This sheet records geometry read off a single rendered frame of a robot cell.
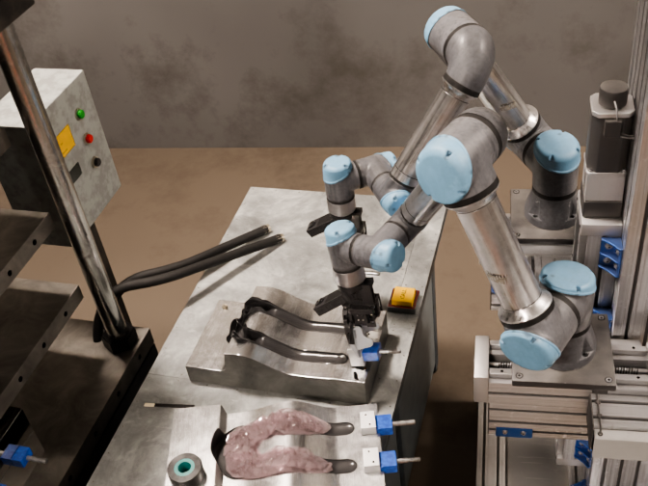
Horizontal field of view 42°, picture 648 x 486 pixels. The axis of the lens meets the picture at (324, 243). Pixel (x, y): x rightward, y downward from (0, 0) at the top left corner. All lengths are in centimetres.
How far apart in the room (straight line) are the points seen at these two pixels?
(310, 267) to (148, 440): 74
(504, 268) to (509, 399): 47
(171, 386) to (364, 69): 240
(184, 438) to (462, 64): 109
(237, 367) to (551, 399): 80
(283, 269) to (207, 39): 205
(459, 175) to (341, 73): 284
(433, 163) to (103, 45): 326
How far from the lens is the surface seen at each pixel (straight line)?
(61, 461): 232
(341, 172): 212
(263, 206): 288
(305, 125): 455
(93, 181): 252
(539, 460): 283
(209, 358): 231
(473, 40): 199
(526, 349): 175
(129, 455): 224
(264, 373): 222
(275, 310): 231
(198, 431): 209
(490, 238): 165
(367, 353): 213
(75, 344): 260
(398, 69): 430
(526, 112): 229
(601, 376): 196
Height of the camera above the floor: 250
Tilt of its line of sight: 39 degrees down
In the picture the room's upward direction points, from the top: 8 degrees counter-clockwise
